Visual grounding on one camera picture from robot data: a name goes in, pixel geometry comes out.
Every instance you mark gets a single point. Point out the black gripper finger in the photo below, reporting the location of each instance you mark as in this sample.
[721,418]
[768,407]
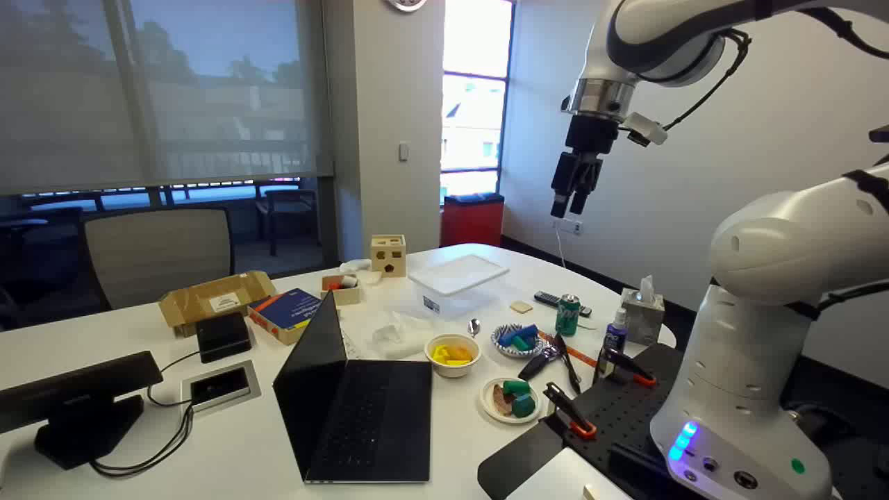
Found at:
[563,183]
[586,183]

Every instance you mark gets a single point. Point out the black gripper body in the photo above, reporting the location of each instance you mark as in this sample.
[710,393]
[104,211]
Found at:
[591,135]

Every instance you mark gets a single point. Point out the silver Dell laptop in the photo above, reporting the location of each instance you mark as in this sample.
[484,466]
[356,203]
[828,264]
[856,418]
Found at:
[361,418]

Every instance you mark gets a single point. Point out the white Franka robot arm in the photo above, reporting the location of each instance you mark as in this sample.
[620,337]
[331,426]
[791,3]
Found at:
[768,268]

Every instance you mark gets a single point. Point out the red bin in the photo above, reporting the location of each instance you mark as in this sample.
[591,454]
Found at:
[473,221]

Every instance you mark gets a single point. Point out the black remote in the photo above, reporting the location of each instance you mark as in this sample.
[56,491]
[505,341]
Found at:
[548,297]

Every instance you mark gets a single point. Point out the small beige block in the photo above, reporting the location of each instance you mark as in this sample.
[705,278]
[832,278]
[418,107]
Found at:
[523,305]

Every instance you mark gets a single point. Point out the green can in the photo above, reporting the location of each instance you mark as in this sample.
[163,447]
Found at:
[568,316]

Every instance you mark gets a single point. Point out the clear plastic container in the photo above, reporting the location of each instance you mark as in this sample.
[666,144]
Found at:
[460,282]

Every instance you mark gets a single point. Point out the small blue bottle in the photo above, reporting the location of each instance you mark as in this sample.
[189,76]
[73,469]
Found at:
[614,339]

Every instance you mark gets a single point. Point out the bowl with blue blocks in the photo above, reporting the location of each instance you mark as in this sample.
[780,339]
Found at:
[517,339]

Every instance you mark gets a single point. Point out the thin black marker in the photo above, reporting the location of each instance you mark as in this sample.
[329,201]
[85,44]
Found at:
[568,362]

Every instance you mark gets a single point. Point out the wooden cube with holes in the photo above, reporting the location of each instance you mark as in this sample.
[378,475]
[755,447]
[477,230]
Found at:
[388,254]

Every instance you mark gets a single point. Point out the cream bowl with yellow contents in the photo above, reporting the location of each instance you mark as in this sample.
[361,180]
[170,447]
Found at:
[453,353]

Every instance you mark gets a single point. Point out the plate with green orange blocks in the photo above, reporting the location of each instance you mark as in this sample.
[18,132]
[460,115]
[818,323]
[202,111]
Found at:
[511,400]

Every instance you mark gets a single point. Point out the clear plastic bag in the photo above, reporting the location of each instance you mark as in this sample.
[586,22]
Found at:
[398,335]

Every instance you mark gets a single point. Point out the black perforated base board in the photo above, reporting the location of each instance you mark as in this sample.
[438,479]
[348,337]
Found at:
[614,407]

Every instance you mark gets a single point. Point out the black marker with orange cap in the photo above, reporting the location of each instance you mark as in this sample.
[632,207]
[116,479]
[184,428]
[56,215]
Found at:
[570,410]

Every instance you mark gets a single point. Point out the dark wooden chair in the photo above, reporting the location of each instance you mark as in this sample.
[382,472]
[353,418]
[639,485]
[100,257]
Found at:
[284,210]

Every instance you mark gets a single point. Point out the blue and orange book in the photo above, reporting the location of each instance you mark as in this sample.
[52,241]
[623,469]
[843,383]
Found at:
[288,308]

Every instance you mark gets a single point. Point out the brown cardboard box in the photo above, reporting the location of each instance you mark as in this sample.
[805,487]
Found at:
[211,297]

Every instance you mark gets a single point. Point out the small black box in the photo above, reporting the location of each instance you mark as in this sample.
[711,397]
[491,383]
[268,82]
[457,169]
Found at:
[223,337]

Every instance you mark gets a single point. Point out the beige office chair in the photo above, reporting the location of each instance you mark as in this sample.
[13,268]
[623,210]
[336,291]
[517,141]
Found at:
[157,254]

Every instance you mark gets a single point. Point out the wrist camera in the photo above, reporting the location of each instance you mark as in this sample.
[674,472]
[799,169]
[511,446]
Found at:
[645,128]

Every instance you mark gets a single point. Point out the wall light switch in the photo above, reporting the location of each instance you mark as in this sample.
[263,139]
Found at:
[403,153]

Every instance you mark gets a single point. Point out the wall clock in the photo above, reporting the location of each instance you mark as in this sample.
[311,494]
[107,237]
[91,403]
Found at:
[406,3]

